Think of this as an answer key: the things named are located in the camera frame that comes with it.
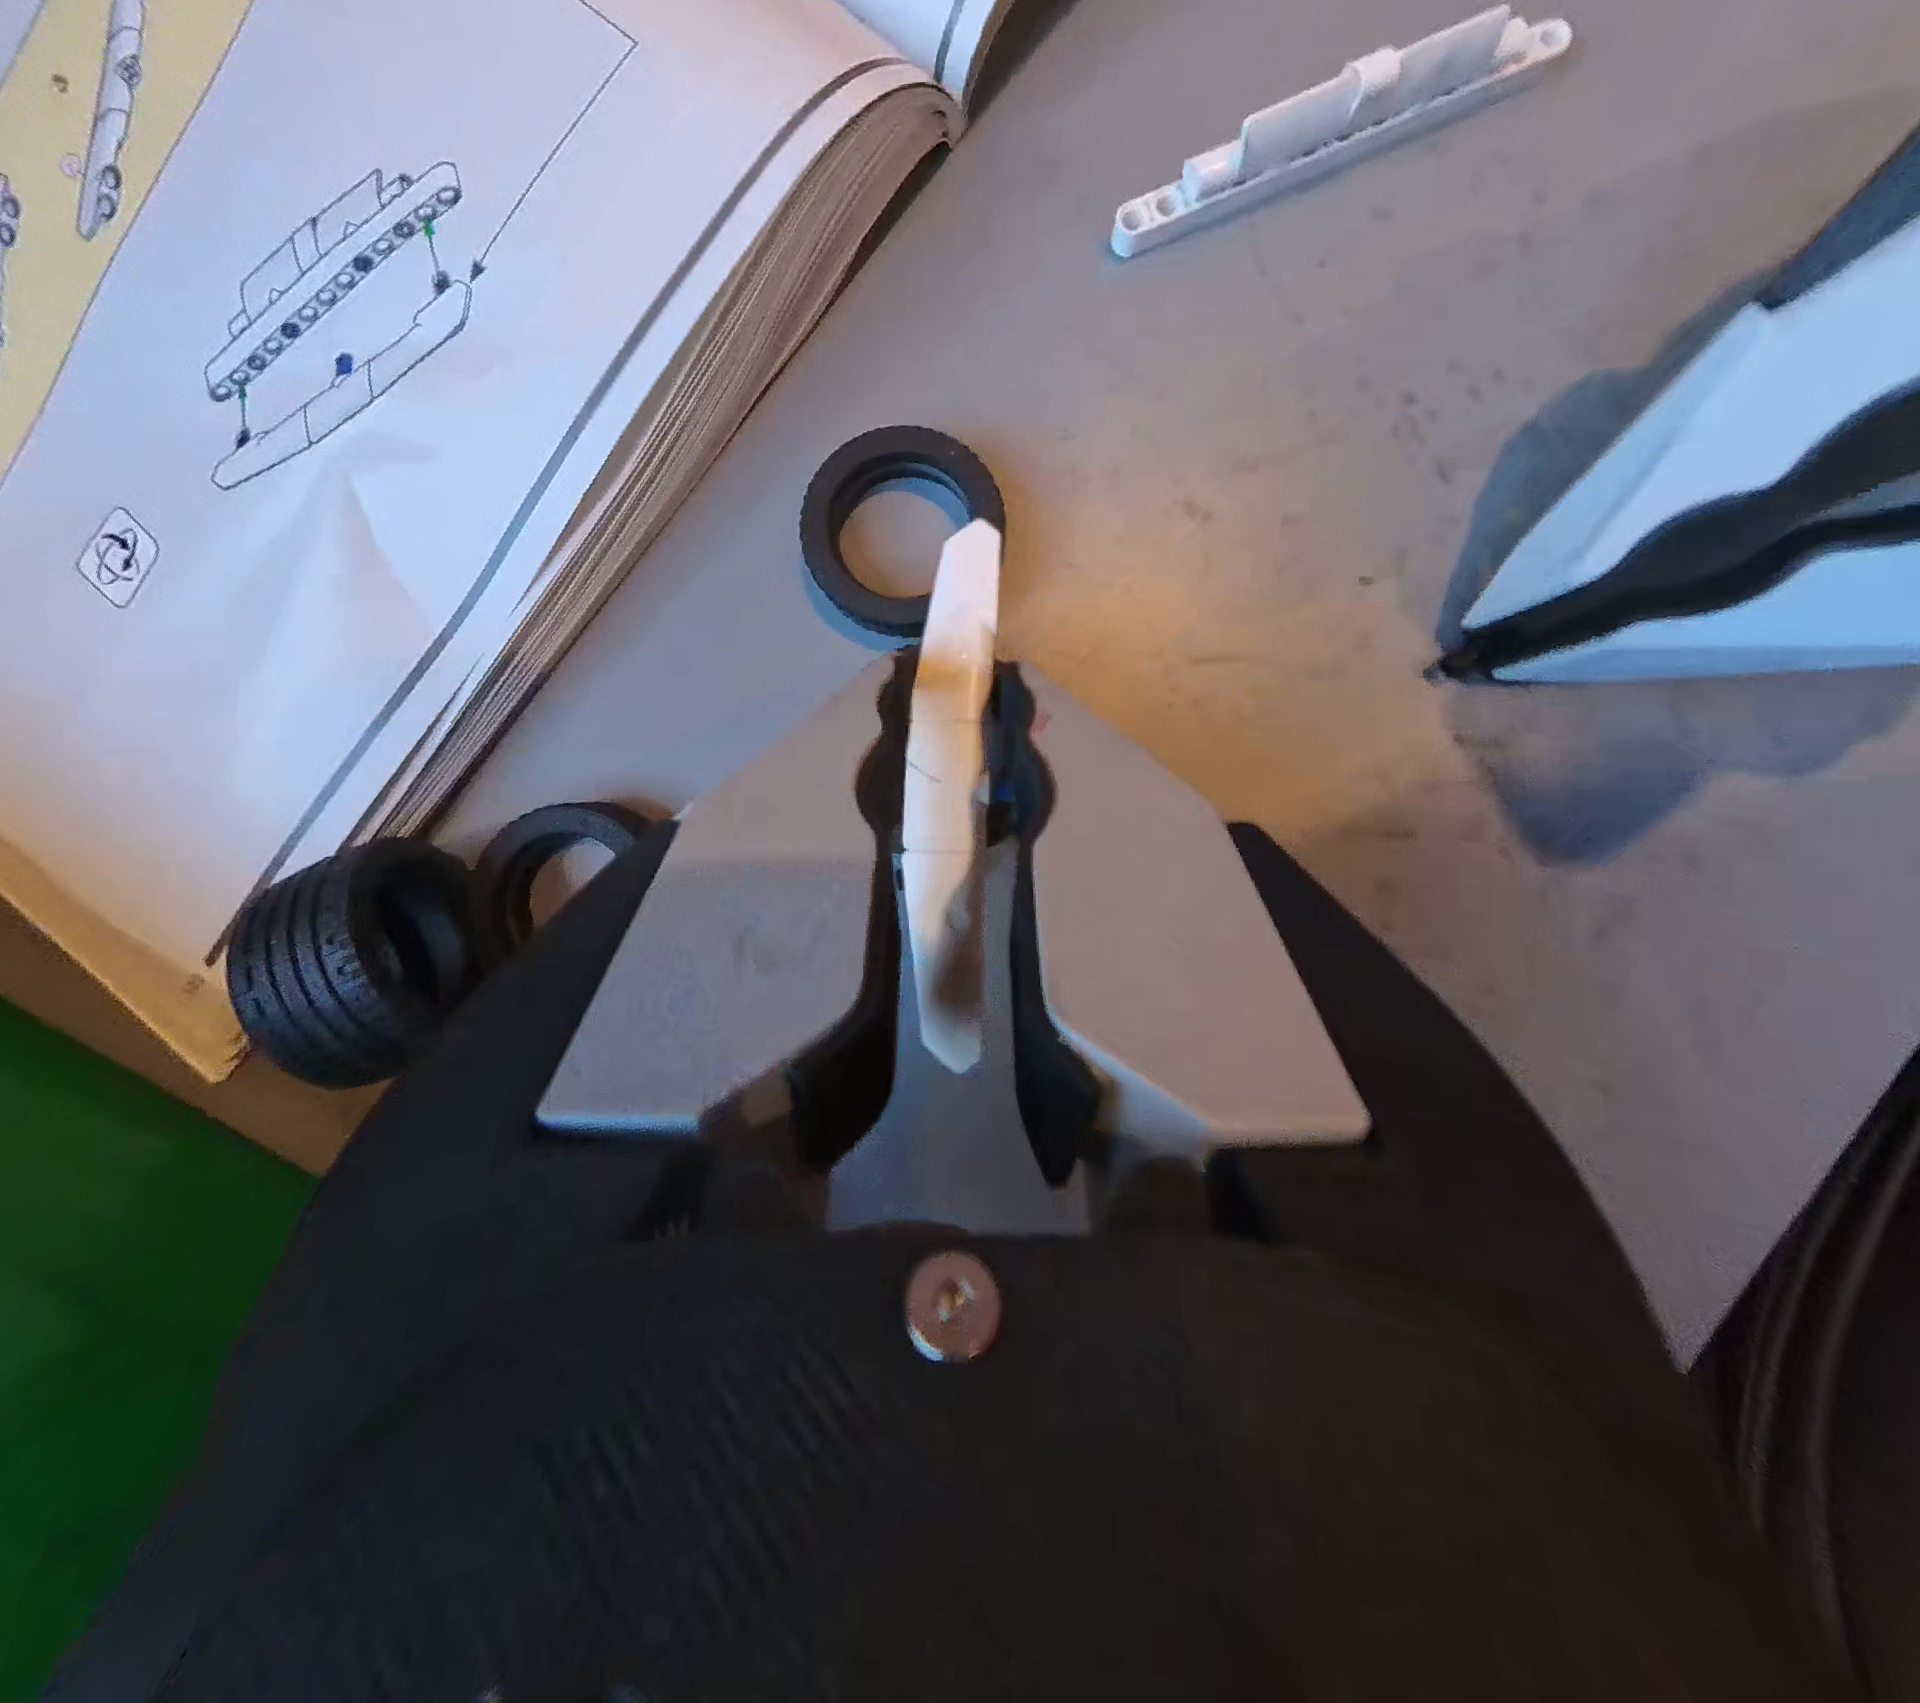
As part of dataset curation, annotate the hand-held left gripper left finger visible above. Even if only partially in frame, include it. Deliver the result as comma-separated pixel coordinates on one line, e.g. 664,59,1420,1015
535,657,918,1180

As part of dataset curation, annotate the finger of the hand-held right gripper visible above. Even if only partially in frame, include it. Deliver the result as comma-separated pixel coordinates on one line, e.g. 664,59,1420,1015
1476,489,1920,685
1456,245,1920,672

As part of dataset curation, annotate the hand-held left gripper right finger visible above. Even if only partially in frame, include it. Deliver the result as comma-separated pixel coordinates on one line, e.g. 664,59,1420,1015
991,660,1374,1187

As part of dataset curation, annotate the long white pointed panel piece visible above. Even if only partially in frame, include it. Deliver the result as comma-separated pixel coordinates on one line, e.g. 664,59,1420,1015
895,519,1002,1073

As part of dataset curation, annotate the grey desk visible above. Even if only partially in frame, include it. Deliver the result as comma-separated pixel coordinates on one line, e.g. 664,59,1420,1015
0,0,1920,1374

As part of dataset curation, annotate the black rubber toy tyre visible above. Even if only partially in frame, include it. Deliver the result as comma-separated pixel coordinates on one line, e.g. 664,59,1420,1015
227,833,482,1090
470,798,680,979
796,424,1002,642

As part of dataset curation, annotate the white beam with cylinders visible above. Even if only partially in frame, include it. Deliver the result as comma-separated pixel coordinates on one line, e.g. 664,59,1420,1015
1112,2,1579,262

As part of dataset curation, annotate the green plastic bin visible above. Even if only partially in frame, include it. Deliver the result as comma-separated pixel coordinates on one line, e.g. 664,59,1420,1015
0,992,325,1703

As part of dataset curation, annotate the person's black garment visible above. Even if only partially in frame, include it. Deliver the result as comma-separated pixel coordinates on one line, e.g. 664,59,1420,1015
1688,1046,1920,1703

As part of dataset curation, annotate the open instruction booklet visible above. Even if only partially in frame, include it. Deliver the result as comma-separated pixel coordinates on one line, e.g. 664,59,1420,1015
0,0,1216,1082

